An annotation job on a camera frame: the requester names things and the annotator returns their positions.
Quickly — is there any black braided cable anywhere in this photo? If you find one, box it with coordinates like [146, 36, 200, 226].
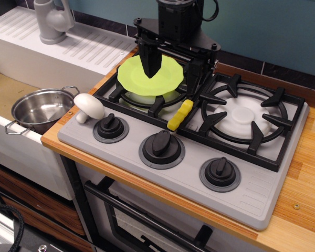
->
[0, 203, 25, 252]

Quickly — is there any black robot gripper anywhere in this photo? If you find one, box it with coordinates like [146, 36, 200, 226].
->
[133, 1, 221, 99]

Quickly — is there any stainless steel pot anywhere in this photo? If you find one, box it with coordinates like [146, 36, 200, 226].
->
[5, 86, 80, 135]

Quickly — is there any black oven door handle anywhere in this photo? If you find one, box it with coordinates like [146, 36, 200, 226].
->
[83, 177, 213, 251]

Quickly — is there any white left burner disc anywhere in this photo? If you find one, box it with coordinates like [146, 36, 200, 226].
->
[121, 81, 187, 113]

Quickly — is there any white toy sink unit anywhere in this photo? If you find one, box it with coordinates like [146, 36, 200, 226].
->
[0, 7, 135, 200]

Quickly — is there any black right burner grate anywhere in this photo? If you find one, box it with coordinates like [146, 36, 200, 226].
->
[177, 73, 309, 172]

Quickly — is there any black left burner grate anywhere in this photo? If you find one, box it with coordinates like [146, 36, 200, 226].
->
[95, 61, 189, 129]

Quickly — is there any white burner disc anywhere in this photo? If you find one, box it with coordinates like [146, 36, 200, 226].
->
[121, 81, 187, 113]
[206, 89, 281, 140]

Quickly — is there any white toy mushroom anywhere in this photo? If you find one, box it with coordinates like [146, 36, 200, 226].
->
[74, 93, 104, 123]

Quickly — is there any black middle stove knob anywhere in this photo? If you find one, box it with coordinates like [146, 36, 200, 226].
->
[139, 130, 185, 170]

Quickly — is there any black left stove knob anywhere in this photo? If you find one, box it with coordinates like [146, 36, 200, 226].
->
[93, 113, 129, 144]

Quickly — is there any wooden drawer front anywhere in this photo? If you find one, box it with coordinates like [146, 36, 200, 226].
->
[0, 165, 86, 236]

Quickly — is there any black burner grate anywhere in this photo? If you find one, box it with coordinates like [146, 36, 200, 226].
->
[177, 73, 309, 172]
[95, 61, 189, 129]

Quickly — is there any grey toy faucet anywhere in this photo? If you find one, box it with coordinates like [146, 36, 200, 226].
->
[34, 0, 75, 45]

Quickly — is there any white right burner disc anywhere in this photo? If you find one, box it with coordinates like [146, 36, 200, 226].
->
[206, 89, 281, 140]

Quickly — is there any lime green plastic plate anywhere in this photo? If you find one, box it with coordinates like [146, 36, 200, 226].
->
[117, 55, 184, 96]

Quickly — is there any black stove knob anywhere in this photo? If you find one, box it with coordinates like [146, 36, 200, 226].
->
[199, 157, 241, 193]
[93, 113, 129, 144]
[139, 130, 185, 170]

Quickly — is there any black right stove knob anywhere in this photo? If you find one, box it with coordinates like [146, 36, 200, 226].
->
[199, 157, 241, 193]

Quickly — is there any grey toy stove top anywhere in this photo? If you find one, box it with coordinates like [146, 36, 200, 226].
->
[58, 96, 298, 230]

